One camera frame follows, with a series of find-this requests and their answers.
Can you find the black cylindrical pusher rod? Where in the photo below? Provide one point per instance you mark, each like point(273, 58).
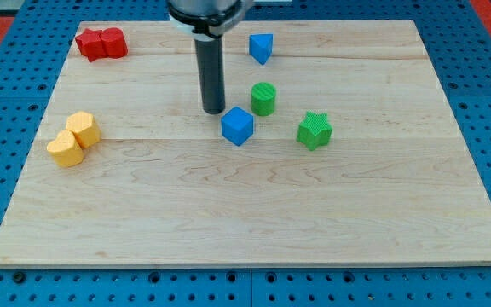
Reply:
point(211, 75)

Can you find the light wooden board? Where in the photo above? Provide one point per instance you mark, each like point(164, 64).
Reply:
point(395, 187)

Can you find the green cylinder block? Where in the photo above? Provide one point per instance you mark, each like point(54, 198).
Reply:
point(263, 98)

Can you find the red rounded block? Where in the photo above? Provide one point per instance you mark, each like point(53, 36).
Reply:
point(113, 42)

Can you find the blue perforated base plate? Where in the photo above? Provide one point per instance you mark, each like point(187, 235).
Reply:
point(31, 56)

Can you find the blue cube block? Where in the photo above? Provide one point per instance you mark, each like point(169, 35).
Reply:
point(237, 126)

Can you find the yellow heart block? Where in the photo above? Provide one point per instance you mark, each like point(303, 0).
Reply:
point(65, 150)

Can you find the yellow hexagon block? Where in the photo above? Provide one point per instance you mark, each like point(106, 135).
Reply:
point(85, 128)

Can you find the blue triangle block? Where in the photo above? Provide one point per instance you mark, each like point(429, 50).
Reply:
point(260, 47)

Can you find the green star block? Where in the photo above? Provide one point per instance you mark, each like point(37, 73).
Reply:
point(314, 130)

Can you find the red star block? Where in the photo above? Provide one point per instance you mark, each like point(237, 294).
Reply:
point(90, 44)

